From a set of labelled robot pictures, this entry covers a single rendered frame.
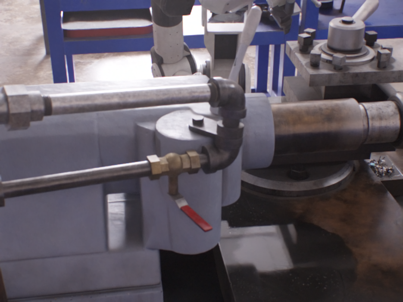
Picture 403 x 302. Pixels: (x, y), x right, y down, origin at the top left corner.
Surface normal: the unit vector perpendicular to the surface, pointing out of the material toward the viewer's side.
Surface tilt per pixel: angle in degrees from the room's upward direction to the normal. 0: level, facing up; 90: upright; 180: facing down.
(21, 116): 101
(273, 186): 34
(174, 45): 110
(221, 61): 25
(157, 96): 63
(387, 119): 59
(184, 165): 67
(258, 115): 40
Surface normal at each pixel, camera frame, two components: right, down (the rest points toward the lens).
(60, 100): 0.40, -0.33
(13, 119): 0.44, 0.59
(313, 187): 0.16, -0.47
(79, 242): 0.14, 0.07
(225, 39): 0.02, 0.80
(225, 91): 0.46, -0.03
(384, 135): 0.14, 0.60
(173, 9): 0.58, 0.64
